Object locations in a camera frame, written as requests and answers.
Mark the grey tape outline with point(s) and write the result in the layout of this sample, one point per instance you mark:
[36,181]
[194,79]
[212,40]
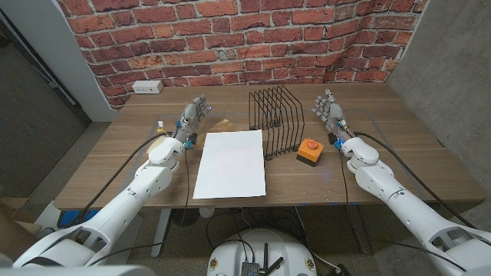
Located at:
[234,114]

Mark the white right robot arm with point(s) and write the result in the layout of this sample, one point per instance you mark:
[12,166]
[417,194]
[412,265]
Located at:
[383,184]

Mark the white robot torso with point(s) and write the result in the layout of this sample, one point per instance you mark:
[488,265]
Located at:
[76,271]

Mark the white paper sheet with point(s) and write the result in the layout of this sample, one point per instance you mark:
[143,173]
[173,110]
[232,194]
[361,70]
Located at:
[230,165]

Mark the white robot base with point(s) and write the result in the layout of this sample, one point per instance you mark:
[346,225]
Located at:
[230,253]

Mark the black antenna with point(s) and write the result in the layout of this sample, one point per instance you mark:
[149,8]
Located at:
[265,260]
[276,265]

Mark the grey electronics module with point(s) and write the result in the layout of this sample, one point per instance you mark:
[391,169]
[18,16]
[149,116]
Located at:
[249,269]

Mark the white floor board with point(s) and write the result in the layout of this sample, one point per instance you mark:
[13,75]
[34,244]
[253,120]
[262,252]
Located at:
[130,237]

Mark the brown trouser leg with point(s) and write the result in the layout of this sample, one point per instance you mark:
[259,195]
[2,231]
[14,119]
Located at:
[11,241]

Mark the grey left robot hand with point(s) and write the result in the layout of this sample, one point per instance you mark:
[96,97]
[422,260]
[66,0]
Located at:
[192,115]

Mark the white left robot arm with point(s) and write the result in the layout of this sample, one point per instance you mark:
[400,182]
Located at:
[115,207]

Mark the white power strip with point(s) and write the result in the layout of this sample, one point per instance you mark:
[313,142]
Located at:
[147,87]

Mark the tan cardboard box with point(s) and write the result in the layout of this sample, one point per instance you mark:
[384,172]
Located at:
[28,227]

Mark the orange block with red button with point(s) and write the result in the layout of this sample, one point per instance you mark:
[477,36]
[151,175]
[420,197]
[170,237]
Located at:
[308,151]

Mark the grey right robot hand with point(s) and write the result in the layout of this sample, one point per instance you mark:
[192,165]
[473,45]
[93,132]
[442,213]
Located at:
[333,115]

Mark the black plug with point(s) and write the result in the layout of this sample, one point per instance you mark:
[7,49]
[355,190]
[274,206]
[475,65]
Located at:
[343,271]

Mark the tan translucent adhesive wrap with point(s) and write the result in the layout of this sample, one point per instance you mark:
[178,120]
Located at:
[222,125]

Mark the red brick printed backdrop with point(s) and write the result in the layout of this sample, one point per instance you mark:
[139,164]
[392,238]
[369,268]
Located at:
[268,38]

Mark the blue floor pad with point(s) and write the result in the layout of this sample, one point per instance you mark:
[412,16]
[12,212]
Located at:
[91,215]
[67,218]

